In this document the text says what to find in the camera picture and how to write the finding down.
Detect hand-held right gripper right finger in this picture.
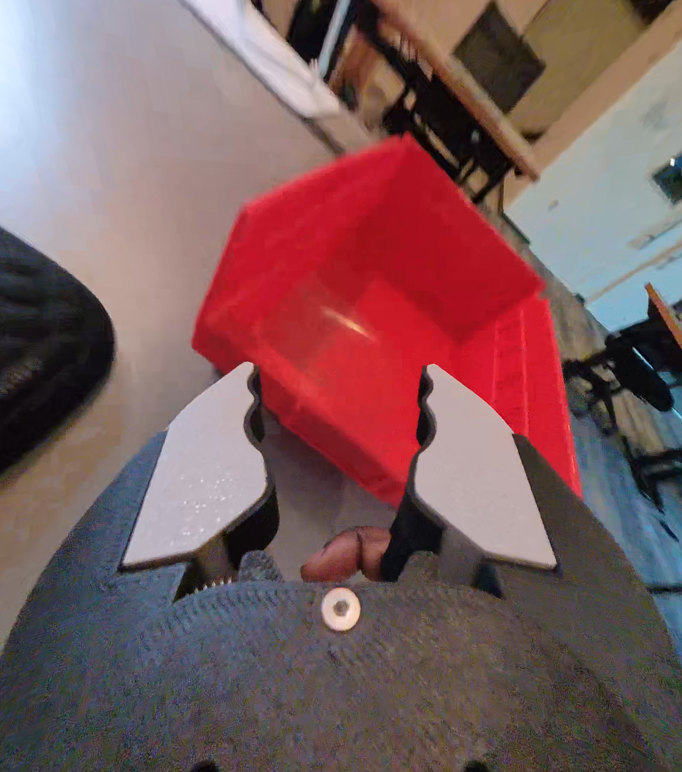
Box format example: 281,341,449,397
380,363,559,589

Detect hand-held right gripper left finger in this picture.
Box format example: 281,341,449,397
121,362,281,597

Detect red plastic bin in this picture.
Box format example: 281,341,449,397
192,134,583,507

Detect person's right hand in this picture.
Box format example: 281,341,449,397
300,526,391,583

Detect black office chair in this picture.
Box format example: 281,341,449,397
563,333,675,434

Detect black quilted cushion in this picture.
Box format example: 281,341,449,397
0,198,116,497

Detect white poster stand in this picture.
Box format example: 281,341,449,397
181,0,343,119

